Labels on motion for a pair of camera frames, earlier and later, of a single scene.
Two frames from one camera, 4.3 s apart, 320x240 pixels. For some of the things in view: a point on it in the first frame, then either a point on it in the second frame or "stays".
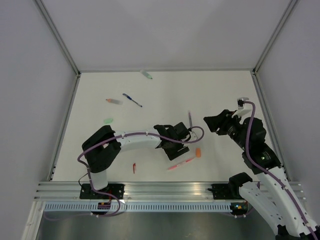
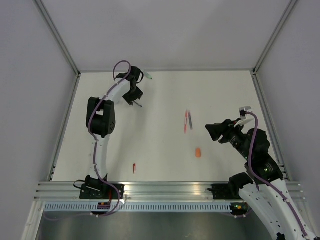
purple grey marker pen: x=190 y=118 stays
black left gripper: x=173 y=154 to x=139 y=94
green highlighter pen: x=145 y=74 stays
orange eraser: x=198 y=152 stays
